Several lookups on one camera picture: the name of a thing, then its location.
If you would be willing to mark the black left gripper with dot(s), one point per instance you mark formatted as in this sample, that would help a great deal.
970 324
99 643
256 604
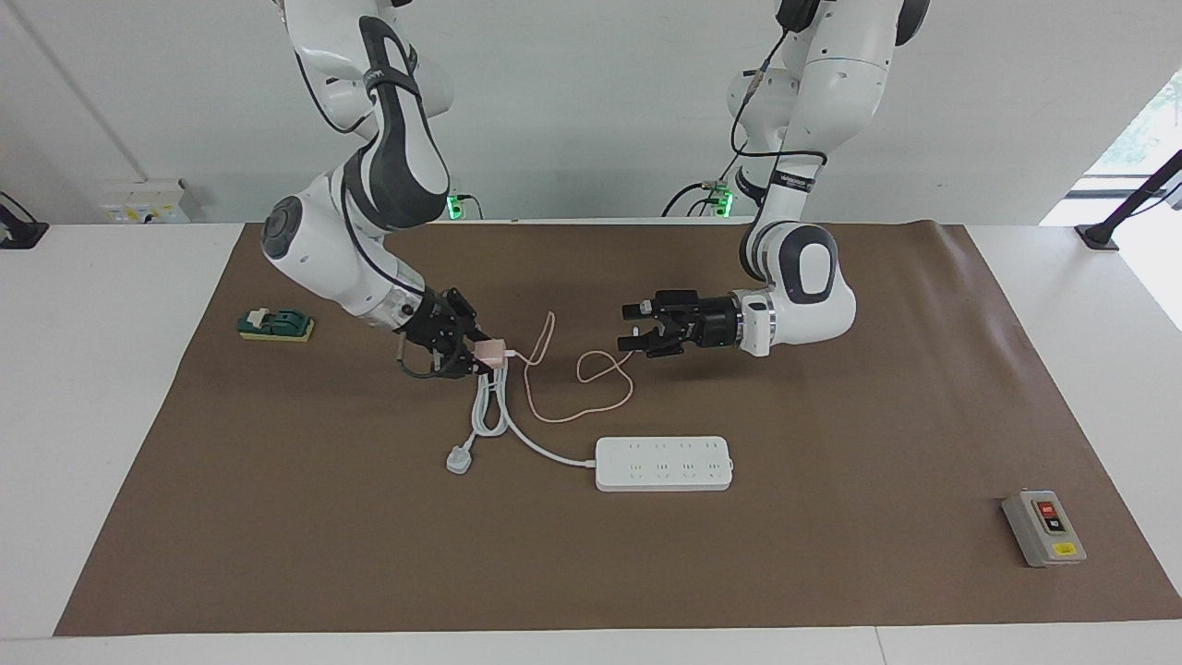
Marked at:
706 323

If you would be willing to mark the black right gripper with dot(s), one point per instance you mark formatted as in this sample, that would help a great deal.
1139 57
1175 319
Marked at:
439 328

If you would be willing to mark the pink charger plug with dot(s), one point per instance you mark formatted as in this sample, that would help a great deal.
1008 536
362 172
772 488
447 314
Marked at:
492 353

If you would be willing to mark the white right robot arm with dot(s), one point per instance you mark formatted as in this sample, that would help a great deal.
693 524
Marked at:
323 249

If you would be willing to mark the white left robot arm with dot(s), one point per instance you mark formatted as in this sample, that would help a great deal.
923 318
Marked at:
822 92

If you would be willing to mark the white power strip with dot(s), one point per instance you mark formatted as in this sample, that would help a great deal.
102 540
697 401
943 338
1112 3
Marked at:
665 464

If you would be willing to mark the green lit base connector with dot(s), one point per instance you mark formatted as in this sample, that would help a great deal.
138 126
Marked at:
455 205
722 200

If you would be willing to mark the brown table mat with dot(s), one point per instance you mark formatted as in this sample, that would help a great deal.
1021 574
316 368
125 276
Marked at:
591 563

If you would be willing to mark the black angled stand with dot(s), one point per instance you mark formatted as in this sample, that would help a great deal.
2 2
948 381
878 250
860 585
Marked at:
1099 235

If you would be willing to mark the black desk clamp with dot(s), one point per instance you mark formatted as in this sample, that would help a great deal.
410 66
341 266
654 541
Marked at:
18 231

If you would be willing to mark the white wall socket box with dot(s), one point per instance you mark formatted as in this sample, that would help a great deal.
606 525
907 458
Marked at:
146 201

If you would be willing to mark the grey on-off switch box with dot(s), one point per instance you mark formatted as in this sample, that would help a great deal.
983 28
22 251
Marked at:
1043 528

